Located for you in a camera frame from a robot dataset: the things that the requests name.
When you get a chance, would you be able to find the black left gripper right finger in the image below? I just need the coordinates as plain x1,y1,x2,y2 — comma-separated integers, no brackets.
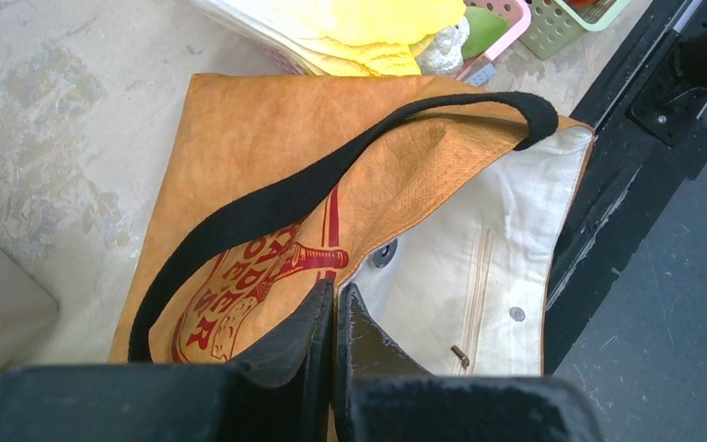
333,285,603,441

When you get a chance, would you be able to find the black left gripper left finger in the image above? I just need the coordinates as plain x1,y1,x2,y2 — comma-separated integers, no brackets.
0,280,334,441

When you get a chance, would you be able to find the brown paper tote bag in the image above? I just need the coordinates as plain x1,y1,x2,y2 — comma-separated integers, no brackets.
108,73,596,442

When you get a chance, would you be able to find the toy napa cabbage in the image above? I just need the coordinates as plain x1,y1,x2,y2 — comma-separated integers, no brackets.
194,0,466,76

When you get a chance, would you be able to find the toy cauliflower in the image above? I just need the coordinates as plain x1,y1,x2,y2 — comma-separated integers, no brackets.
416,17,470,77

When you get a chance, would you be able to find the pink plastic basket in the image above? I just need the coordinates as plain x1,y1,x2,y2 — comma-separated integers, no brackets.
261,0,533,84

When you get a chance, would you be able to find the green plastic basket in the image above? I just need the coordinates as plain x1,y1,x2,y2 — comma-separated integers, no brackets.
519,0,631,60

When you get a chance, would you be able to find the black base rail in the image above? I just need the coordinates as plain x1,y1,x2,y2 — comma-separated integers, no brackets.
545,1,707,373

